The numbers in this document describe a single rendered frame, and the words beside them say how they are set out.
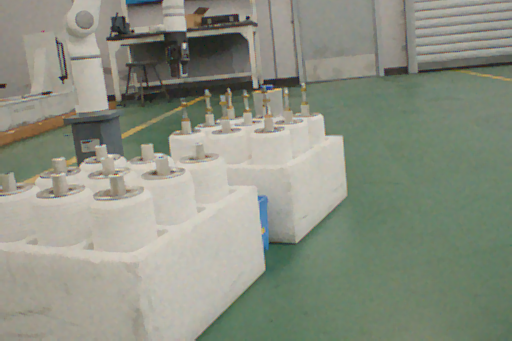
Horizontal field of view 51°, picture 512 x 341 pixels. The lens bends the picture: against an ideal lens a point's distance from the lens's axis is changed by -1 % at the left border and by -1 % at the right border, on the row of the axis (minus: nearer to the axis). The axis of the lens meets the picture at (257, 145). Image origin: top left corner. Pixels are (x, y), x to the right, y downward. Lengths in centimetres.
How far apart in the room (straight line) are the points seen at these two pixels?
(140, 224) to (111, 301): 11
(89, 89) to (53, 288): 94
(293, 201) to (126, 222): 52
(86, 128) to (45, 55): 343
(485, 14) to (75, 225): 622
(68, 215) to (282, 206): 53
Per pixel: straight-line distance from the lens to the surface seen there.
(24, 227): 98
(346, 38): 656
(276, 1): 659
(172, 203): 90
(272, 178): 123
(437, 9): 667
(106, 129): 172
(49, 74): 514
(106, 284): 81
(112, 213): 80
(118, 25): 608
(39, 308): 93
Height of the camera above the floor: 44
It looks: 10 degrees down
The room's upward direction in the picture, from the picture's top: 6 degrees counter-clockwise
